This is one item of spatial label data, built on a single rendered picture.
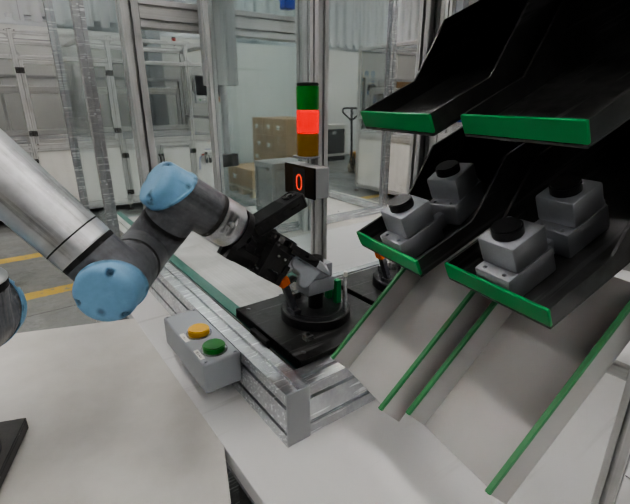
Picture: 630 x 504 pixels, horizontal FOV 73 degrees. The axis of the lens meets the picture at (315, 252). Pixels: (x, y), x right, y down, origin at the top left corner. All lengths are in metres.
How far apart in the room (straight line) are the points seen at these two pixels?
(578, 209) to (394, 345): 0.31
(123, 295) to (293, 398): 0.30
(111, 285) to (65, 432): 0.39
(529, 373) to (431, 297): 0.17
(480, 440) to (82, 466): 0.58
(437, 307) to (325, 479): 0.30
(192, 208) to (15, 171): 0.21
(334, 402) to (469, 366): 0.26
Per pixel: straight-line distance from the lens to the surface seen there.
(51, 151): 5.99
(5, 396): 1.03
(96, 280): 0.55
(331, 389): 0.75
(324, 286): 0.84
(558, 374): 0.57
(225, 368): 0.80
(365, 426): 0.79
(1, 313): 0.84
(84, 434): 0.86
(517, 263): 0.45
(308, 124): 0.98
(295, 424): 0.73
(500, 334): 0.61
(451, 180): 0.56
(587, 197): 0.51
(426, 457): 0.76
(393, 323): 0.68
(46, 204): 0.57
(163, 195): 0.63
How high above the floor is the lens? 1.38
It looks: 20 degrees down
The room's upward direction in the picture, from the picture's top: straight up
